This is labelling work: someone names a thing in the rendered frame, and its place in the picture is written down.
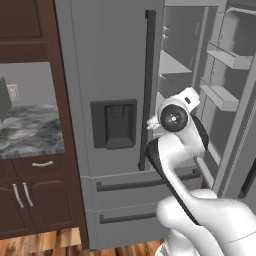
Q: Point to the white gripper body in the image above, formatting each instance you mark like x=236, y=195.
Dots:
x=153, y=123

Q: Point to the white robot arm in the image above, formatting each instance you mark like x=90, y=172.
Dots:
x=180, y=150

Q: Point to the grey fridge rack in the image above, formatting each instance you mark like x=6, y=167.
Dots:
x=160, y=98
x=171, y=65

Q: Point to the grey fridge door bin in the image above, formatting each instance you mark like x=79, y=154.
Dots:
x=233, y=59
x=221, y=98

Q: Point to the grey fridge drawer front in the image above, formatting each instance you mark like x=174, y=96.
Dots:
x=126, y=233
x=133, y=196

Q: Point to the grey fridge door with bins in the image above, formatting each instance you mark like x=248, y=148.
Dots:
x=230, y=126

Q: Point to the grey fridge door with dispenser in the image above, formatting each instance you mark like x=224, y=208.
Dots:
x=100, y=50

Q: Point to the grey fridge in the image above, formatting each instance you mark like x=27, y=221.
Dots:
x=180, y=33

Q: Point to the brown base cupboard door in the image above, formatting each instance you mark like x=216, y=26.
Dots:
x=8, y=216
x=50, y=206

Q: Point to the brown tall cabinet panel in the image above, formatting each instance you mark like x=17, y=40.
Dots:
x=68, y=133

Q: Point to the brown drawer front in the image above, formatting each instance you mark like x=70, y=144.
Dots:
x=8, y=170
x=50, y=170

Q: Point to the white wall socket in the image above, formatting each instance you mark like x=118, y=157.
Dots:
x=13, y=93

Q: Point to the brown wall cupboard door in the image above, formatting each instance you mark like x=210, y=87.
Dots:
x=20, y=20

